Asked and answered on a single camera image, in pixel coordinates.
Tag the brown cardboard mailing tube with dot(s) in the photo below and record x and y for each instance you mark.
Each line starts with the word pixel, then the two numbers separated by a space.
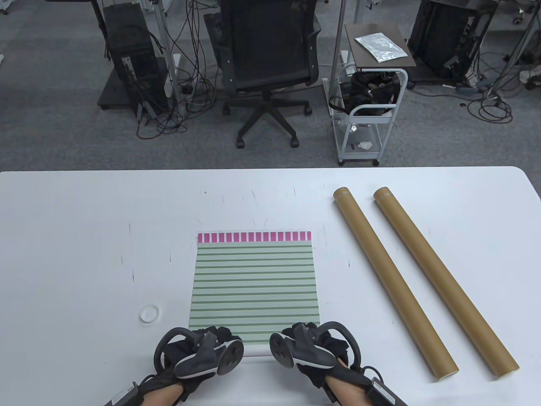
pixel 439 275
pixel 389 275

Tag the person's right forearm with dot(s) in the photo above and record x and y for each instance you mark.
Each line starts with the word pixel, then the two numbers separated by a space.
pixel 348 393

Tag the crumpled white paper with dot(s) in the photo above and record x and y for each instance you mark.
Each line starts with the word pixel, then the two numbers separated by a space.
pixel 364 146

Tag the black computer tower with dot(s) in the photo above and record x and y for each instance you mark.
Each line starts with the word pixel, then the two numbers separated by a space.
pixel 127 46

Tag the person's left forearm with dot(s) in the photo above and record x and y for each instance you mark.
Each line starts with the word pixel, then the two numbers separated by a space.
pixel 162 397

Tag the green striped mouse pad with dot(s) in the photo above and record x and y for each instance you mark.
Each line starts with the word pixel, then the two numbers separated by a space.
pixel 253 287

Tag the white wheeled utility cart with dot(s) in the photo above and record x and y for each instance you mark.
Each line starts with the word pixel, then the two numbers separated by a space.
pixel 363 127

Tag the brown side table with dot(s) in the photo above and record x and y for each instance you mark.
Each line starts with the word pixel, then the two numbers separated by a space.
pixel 367 57

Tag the metal pole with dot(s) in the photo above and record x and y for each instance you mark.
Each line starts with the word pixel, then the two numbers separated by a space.
pixel 338 42

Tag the silver plastic bag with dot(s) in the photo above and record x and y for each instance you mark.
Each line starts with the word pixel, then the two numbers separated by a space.
pixel 380 46

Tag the black bag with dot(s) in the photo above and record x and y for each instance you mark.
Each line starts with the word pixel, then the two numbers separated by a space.
pixel 372 91

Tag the grey right hand controller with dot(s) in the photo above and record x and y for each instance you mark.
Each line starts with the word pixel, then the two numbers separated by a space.
pixel 281 351

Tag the white plastic tube cap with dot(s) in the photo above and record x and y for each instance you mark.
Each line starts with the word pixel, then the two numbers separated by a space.
pixel 142 315

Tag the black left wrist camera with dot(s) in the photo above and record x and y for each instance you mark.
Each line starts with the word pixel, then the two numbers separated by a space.
pixel 124 395

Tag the grey hand controller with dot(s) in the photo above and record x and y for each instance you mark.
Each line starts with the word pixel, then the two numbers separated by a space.
pixel 281 351
pixel 230 357

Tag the black mesh office chair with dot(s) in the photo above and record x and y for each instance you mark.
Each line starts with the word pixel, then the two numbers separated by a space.
pixel 270 46

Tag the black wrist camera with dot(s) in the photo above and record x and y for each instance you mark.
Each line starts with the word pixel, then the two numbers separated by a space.
pixel 124 395
pixel 386 395

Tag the person's left hand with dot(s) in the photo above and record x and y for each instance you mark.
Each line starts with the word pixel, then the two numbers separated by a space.
pixel 177 351

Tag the person's right hand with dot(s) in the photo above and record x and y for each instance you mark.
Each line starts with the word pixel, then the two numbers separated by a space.
pixel 338 347

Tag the black equipment rack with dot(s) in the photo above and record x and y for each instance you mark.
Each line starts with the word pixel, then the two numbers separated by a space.
pixel 448 38

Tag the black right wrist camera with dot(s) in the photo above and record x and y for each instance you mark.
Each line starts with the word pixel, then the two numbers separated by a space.
pixel 386 395

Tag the grey left hand controller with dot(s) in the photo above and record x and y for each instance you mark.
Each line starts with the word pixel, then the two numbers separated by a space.
pixel 230 357

